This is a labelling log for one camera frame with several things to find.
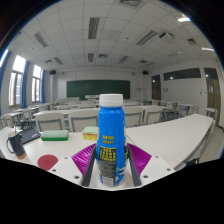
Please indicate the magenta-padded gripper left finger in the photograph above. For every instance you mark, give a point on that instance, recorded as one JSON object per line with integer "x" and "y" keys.
{"x": 80, "y": 156}

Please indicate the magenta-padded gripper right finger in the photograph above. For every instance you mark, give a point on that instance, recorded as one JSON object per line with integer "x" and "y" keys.
{"x": 141, "y": 156}

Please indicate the blue drink bottle white cap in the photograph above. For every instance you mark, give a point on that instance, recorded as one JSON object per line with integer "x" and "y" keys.
{"x": 111, "y": 126}

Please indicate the flat round red coaster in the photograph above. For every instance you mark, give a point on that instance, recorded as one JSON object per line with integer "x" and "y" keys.
{"x": 47, "y": 162}

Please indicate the white classroom chairs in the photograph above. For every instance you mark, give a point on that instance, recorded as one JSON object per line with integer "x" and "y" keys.
{"x": 50, "y": 121}

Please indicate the white lectern desk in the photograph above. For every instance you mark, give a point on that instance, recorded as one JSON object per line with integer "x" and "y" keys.
{"x": 91, "y": 96}

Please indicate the dark mug with white inside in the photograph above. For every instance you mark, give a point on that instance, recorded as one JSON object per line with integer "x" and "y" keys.
{"x": 17, "y": 145}

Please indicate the green chalkboard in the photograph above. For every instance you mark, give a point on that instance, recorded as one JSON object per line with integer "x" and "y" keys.
{"x": 96, "y": 89}

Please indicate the ceiling lights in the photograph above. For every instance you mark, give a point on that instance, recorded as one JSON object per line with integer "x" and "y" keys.
{"x": 93, "y": 28}

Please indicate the black wall speaker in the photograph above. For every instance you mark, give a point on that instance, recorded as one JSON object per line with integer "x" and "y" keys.
{"x": 145, "y": 72}
{"x": 53, "y": 72}

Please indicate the dark high wall window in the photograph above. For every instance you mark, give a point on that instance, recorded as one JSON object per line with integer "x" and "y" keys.
{"x": 181, "y": 74}

